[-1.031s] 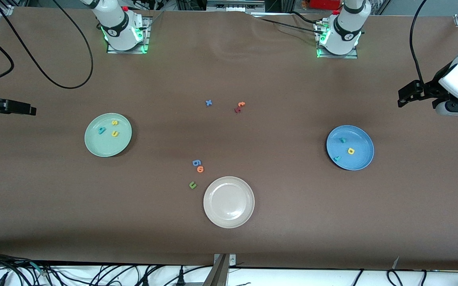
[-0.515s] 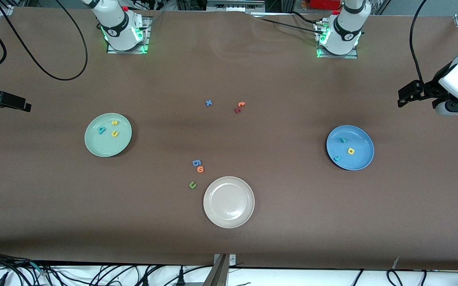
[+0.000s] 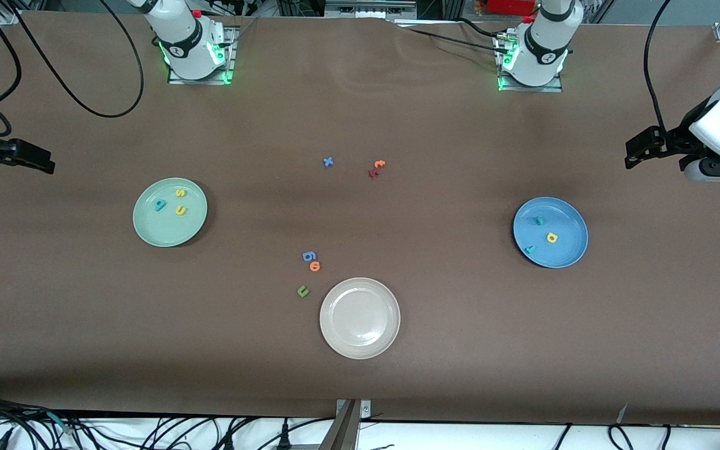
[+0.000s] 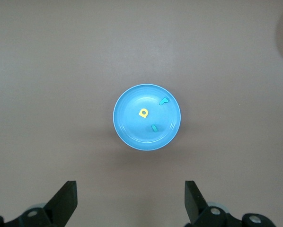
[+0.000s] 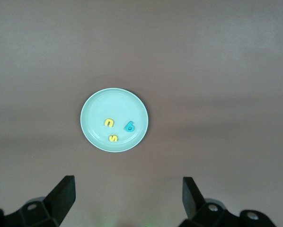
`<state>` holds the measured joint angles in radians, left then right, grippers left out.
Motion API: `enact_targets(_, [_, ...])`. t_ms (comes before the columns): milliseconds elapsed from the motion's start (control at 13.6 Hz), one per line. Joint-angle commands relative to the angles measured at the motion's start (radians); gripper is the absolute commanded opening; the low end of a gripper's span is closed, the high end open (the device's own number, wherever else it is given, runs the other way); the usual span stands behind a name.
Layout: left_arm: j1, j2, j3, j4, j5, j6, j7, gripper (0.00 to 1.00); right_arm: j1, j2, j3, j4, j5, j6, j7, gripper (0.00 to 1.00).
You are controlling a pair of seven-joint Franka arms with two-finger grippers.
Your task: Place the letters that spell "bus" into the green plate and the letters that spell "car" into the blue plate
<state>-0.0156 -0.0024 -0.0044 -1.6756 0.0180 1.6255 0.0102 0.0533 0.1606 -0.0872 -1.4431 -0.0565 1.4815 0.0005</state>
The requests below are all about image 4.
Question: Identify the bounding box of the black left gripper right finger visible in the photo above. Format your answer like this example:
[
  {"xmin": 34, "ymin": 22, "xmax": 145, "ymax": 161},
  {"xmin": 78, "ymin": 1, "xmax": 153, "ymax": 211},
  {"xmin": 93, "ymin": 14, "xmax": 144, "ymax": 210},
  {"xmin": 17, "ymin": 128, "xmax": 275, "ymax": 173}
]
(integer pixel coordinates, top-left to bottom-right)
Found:
[{"xmin": 184, "ymin": 181, "xmax": 276, "ymax": 227}]

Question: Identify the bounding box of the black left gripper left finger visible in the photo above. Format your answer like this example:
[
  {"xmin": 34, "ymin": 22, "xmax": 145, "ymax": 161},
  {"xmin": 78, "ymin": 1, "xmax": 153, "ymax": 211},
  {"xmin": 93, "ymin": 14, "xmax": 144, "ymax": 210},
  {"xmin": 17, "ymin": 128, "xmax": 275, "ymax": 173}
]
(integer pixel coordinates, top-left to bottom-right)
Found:
[{"xmin": 0, "ymin": 181, "xmax": 78, "ymax": 227}]

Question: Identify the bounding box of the blue plate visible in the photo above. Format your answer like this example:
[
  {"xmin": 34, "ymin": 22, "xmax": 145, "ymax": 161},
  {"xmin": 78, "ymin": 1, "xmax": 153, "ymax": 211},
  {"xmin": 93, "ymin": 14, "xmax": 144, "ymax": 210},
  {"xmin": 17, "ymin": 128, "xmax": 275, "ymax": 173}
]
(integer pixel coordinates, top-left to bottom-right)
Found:
[{"xmin": 113, "ymin": 84, "xmax": 181, "ymax": 151}]

